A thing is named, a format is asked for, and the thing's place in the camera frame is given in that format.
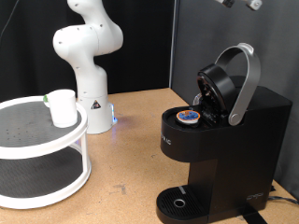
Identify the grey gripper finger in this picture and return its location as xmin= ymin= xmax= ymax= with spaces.
xmin=214 ymin=0 xmax=235 ymax=8
xmin=246 ymin=0 xmax=263 ymax=12

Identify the silver handle brewer lid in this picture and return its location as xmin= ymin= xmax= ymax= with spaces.
xmin=195 ymin=42 xmax=262 ymax=127

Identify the white coffee pod orange lid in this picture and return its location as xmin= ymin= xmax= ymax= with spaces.
xmin=176 ymin=109 xmax=201 ymax=125

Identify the white mug green taped handle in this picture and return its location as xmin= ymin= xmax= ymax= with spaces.
xmin=42 ymin=89 xmax=78 ymax=129

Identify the black Keurig coffee machine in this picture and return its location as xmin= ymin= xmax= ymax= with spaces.
xmin=155 ymin=75 xmax=293 ymax=224

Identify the grey backdrop curtain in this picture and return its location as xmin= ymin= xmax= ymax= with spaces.
xmin=169 ymin=0 xmax=299 ymax=200

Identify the black slotted drip tray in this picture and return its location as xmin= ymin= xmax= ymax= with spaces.
xmin=155 ymin=185 xmax=216 ymax=224

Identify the black tape strip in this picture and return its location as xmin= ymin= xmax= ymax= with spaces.
xmin=237 ymin=205 xmax=269 ymax=224

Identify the white two-tier turntable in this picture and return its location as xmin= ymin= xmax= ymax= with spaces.
xmin=0 ymin=95 xmax=93 ymax=210

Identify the black power cable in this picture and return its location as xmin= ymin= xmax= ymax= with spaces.
xmin=266 ymin=195 xmax=299 ymax=206

